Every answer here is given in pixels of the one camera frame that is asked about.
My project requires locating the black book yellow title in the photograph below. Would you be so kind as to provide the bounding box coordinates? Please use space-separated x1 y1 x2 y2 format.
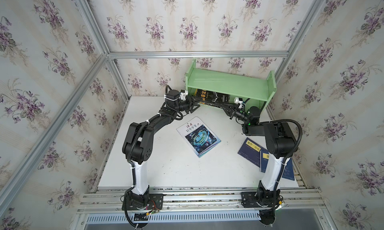
193 89 230 107

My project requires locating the white science youth magazine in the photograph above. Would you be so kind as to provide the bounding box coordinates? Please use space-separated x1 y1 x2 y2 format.
177 117 221 158

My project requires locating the dark blue book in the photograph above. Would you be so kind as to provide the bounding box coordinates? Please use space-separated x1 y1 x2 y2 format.
260 149 295 181
238 138 266 167

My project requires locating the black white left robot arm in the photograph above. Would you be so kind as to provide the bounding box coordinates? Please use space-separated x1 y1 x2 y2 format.
122 86 200 212

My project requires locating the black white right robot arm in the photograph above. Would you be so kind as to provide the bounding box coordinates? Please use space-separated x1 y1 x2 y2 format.
223 104 303 214

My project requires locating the green metal bookshelf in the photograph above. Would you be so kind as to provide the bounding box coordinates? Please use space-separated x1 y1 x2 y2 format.
185 60 277 111

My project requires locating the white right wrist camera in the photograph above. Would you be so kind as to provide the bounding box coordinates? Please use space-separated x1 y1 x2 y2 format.
234 97 243 104

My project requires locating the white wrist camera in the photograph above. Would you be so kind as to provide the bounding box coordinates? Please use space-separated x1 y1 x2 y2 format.
180 90 188 101
234 97 243 104

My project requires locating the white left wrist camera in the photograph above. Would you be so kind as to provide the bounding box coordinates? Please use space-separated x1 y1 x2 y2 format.
180 90 188 101

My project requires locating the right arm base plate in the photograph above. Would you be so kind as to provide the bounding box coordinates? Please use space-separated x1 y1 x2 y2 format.
241 191 282 208

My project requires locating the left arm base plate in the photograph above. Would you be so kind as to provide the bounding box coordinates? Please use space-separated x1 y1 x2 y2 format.
122 194 164 211

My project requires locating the aluminium mounting rail frame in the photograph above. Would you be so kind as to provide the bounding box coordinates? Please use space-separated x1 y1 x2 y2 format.
71 186 337 230

